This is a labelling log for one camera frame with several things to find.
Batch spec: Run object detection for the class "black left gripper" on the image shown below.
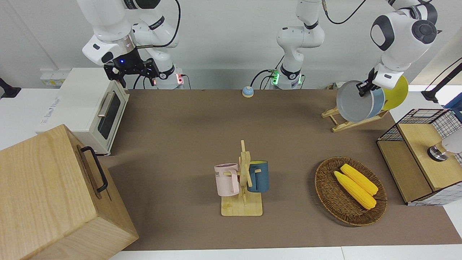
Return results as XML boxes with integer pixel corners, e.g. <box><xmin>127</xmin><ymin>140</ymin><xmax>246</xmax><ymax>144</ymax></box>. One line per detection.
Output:
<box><xmin>357</xmin><ymin>68</ymin><xmax>378</xmax><ymax>98</ymax></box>

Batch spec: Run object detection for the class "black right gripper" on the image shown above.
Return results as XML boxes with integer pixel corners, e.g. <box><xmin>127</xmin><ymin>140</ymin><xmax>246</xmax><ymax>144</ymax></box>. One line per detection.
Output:
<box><xmin>104</xmin><ymin>54</ymin><xmax>160</xmax><ymax>89</ymax></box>

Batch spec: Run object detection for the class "gray plate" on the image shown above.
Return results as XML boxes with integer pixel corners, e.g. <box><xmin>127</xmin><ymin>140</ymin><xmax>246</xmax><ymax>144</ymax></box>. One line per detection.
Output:
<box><xmin>336</xmin><ymin>80</ymin><xmax>376</xmax><ymax>123</ymax></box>

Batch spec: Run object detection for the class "black jointed stand arm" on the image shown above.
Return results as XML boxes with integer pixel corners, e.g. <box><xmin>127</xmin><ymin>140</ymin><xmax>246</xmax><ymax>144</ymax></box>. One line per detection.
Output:
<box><xmin>421</xmin><ymin>57</ymin><xmax>462</xmax><ymax>104</ymax></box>

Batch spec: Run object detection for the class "light blue plate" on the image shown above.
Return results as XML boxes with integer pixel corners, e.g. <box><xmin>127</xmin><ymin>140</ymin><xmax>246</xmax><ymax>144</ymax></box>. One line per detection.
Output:
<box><xmin>368</xmin><ymin>88</ymin><xmax>386</xmax><ymax>120</ymax></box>

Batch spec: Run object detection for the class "yellow plate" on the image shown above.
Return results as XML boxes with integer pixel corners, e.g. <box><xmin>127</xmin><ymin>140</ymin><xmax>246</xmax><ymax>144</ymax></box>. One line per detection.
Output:
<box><xmin>382</xmin><ymin>75</ymin><xmax>409</xmax><ymax>111</ymax></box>

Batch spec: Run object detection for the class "low wooden plate rack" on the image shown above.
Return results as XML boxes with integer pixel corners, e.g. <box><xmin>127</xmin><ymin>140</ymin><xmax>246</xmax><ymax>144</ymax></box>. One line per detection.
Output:
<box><xmin>321</xmin><ymin>106</ymin><xmax>391</xmax><ymax>133</ymax></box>

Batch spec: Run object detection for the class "white toaster oven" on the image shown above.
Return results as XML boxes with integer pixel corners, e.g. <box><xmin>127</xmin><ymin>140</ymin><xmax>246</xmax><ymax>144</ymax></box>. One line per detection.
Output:
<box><xmin>36</xmin><ymin>68</ymin><xmax>130</xmax><ymax>156</ymax></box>

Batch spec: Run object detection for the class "yellow corn cob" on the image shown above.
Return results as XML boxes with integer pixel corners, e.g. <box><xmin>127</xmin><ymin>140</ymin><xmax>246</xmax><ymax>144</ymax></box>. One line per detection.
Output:
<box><xmin>334</xmin><ymin>170</ymin><xmax>377</xmax><ymax>210</ymax></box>
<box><xmin>340</xmin><ymin>163</ymin><xmax>379</xmax><ymax>196</ymax></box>

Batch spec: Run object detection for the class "round brown wicker basket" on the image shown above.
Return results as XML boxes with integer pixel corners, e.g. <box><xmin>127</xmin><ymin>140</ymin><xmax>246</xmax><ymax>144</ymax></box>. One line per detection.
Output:
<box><xmin>314</xmin><ymin>156</ymin><xmax>388</xmax><ymax>227</ymax></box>

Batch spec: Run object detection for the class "black clamp stand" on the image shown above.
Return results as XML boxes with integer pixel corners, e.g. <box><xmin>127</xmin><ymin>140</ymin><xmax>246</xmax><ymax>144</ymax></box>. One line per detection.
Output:
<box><xmin>0</xmin><ymin>77</ymin><xmax>22</xmax><ymax>99</ymax></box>

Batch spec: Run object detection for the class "light wooden cabinet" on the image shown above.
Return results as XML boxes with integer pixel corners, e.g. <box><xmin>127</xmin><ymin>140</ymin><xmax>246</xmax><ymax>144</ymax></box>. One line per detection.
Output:
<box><xmin>0</xmin><ymin>123</ymin><xmax>140</xmax><ymax>260</ymax></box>

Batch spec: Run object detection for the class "dark blue mug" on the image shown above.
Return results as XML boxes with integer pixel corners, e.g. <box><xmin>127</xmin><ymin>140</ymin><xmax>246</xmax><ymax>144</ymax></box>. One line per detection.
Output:
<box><xmin>247</xmin><ymin>160</ymin><xmax>270</xmax><ymax>193</ymax></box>

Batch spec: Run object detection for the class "pink mug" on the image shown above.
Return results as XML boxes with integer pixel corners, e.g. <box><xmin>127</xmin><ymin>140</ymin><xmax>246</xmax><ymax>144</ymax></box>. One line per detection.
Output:
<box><xmin>214</xmin><ymin>163</ymin><xmax>240</xmax><ymax>197</ymax></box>

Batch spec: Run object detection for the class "wooden mug tree stand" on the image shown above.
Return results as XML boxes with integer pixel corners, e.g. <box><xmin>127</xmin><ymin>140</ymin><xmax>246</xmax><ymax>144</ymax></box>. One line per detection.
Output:
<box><xmin>221</xmin><ymin>140</ymin><xmax>263</xmax><ymax>217</ymax></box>

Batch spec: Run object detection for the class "white wall socket strip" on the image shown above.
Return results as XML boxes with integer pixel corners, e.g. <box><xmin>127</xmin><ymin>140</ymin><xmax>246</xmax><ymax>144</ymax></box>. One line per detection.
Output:
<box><xmin>39</xmin><ymin>70</ymin><xmax>66</xmax><ymax>87</ymax></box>

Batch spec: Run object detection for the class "black cable on green-light arm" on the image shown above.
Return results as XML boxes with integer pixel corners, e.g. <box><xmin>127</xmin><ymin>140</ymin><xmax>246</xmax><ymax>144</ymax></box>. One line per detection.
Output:
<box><xmin>322</xmin><ymin>0</ymin><xmax>367</xmax><ymax>25</ymax></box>

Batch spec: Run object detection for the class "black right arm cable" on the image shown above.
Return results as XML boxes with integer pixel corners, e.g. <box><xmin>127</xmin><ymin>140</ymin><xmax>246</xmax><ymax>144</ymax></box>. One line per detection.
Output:
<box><xmin>134</xmin><ymin>0</ymin><xmax>181</xmax><ymax>49</ymax></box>

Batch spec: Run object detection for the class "wire and wood shelf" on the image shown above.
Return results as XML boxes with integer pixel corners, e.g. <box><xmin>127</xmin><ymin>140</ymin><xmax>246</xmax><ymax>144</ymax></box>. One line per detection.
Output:
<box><xmin>376</xmin><ymin>108</ymin><xmax>462</xmax><ymax>207</ymax></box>

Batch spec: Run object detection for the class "black cabinet handle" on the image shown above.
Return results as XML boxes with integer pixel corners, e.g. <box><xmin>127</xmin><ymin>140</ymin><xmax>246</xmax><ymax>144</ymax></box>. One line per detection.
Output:
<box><xmin>80</xmin><ymin>146</ymin><xmax>109</xmax><ymax>193</ymax></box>

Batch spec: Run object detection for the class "white device with metal ring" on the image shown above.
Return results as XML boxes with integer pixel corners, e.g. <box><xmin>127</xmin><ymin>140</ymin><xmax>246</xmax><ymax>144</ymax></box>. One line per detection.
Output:
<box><xmin>427</xmin><ymin>137</ymin><xmax>462</xmax><ymax>161</ymax></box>

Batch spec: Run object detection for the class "black cable at arm base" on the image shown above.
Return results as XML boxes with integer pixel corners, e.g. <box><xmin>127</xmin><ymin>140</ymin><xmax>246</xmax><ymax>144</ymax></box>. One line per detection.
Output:
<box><xmin>250</xmin><ymin>55</ymin><xmax>286</xmax><ymax>89</ymax></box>

